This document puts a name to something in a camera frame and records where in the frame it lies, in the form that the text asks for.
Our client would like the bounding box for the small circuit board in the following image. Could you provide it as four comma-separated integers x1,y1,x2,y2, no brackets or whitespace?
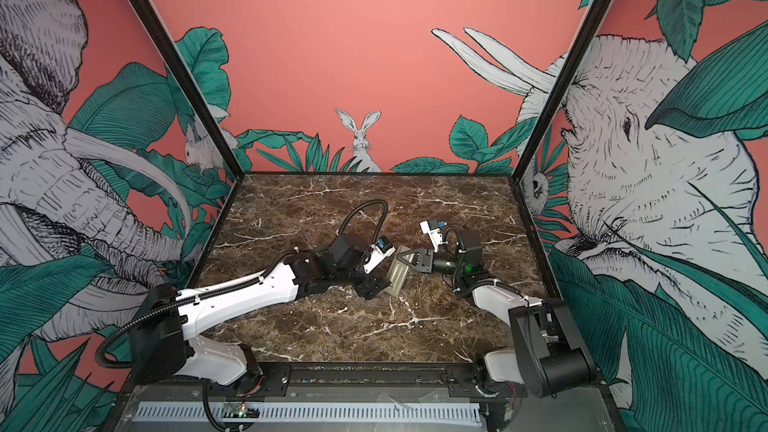
222,403,261,421

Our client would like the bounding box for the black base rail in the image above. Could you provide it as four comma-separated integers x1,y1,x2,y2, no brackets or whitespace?
119,361,607,400

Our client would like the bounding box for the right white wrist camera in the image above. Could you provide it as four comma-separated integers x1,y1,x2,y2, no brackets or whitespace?
420,219,447,252

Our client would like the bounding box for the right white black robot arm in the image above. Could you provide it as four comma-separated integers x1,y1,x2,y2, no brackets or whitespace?
395,221,597,398

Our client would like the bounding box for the right black frame post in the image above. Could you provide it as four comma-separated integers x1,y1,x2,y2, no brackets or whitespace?
512,0,613,185

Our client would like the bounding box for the left black frame post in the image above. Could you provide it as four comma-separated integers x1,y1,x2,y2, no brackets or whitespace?
128,0,245,181

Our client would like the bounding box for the black frame post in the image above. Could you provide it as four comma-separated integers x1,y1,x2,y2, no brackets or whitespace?
128,0,245,181
512,0,613,185

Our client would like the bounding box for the white AC remote control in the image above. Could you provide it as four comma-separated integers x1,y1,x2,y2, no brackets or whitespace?
384,246,413,297

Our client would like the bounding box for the white slotted cable duct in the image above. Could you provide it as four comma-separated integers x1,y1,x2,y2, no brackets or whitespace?
133,401,484,427

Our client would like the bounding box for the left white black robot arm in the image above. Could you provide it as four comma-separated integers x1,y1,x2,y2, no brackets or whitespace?
95,233,395,396

